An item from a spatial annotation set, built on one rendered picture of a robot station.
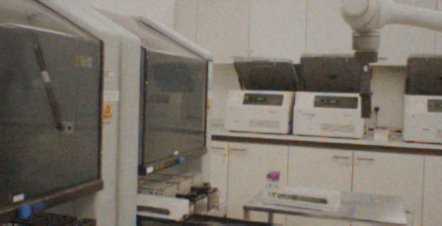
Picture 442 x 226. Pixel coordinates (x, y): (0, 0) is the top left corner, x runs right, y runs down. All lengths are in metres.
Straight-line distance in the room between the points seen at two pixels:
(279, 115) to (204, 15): 1.23
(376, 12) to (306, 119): 2.52
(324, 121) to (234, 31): 1.19
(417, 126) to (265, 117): 1.17
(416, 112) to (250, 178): 1.42
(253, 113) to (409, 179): 1.31
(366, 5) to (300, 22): 2.83
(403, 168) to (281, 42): 1.45
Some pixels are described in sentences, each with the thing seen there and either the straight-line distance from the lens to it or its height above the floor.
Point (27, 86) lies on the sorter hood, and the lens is 1.18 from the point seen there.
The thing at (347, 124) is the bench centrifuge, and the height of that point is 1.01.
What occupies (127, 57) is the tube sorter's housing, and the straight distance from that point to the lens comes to 1.57.
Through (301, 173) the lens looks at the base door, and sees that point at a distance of 3.92.
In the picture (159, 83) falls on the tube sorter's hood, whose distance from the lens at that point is 1.75.
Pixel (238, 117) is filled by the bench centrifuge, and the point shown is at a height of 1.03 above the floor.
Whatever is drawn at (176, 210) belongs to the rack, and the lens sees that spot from 1.67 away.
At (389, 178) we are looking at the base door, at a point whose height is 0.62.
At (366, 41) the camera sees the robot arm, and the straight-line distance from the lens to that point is 1.58.
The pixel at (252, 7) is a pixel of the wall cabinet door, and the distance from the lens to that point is 4.32.
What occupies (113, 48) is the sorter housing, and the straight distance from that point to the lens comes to 1.50.
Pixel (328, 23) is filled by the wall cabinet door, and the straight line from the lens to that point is 4.17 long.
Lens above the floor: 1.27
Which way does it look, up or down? 2 degrees down
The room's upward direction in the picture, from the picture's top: 2 degrees clockwise
